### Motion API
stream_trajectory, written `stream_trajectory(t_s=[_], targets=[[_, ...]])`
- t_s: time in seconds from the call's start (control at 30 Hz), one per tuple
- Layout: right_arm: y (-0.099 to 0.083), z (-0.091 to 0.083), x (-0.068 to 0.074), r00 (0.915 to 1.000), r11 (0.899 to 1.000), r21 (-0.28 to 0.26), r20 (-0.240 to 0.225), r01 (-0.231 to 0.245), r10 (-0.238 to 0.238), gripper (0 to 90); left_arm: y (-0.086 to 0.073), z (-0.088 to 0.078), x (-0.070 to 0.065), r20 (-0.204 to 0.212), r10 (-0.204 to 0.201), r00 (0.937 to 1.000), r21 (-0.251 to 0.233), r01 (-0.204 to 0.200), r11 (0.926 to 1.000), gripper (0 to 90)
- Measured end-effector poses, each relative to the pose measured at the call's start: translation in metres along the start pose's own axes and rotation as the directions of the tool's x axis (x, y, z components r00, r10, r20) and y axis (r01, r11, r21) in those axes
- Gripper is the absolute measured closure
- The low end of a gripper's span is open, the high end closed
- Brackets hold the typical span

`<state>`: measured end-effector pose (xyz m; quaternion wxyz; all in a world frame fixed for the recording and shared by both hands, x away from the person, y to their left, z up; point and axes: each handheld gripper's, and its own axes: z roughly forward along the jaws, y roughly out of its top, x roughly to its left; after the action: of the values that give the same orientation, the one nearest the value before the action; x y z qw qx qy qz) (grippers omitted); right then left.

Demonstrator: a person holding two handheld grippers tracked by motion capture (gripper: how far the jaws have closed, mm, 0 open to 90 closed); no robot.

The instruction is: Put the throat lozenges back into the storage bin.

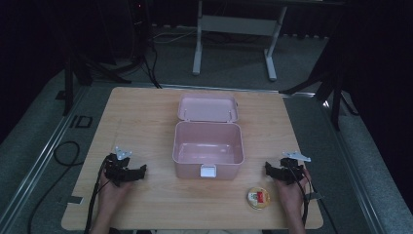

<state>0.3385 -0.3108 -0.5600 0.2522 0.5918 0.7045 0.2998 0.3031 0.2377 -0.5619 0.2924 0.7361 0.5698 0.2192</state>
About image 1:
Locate round yellow snack cup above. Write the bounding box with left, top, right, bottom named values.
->
left=246, top=186, right=271, bottom=211

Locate black computer tower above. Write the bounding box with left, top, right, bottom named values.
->
left=127, top=0, right=153, bottom=64

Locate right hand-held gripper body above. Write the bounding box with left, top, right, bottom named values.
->
left=278, top=150, right=312, bottom=186

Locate pink storage box with lid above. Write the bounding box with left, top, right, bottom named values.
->
left=171, top=93, right=245, bottom=180

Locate metal floor rail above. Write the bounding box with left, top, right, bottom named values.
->
left=0, top=85, right=94, bottom=230
left=319, top=97, right=388, bottom=234

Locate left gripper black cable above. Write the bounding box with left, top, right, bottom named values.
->
left=84, top=156, right=113, bottom=234

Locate black floor cable bundle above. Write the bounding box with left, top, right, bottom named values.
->
left=138, top=42, right=164, bottom=90

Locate person's right hand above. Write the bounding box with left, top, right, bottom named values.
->
left=275, top=168, right=313, bottom=211

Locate black floor cable loop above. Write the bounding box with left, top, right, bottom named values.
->
left=26, top=140, right=85, bottom=234

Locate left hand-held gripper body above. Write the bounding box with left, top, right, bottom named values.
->
left=103, top=145, right=134, bottom=188

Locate person's left hand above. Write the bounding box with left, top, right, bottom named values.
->
left=97, top=169, right=134, bottom=211

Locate black tripod stand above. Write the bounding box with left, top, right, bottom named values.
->
left=280, top=28, right=360, bottom=132
left=62, top=45, right=132, bottom=117

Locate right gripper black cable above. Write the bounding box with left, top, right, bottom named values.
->
left=285, top=160, right=318, bottom=227

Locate white desk frame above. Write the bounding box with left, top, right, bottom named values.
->
left=192, top=0, right=289, bottom=82

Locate white floor cable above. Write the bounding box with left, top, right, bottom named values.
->
left=150, top=28, right=199, bottom=45

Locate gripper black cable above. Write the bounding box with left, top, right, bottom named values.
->
left=84, top=156, right=113, bottom=234
left=285, top=160, right=318, bottom=227

